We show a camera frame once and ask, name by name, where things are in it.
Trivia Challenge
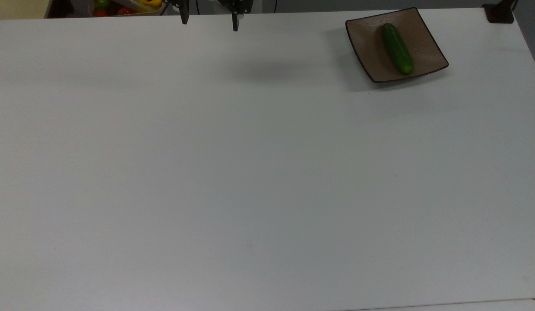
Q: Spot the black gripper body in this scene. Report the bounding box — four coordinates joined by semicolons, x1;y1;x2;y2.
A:
218;0;253;14

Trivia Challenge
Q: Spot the green cucumber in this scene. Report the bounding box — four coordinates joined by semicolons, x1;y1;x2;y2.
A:
381;22;415;76

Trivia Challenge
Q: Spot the square brown ceramic plate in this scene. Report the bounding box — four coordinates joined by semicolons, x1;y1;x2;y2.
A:
345;7;450;83

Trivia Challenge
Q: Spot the box of toy vegetables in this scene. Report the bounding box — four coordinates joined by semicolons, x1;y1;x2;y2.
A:
88;0;168;17

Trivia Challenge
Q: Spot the dark box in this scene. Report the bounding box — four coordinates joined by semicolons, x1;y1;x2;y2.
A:
44;0;75;19

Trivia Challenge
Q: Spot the black camera stand base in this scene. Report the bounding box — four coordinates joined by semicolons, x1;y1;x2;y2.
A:
483;0;517;24

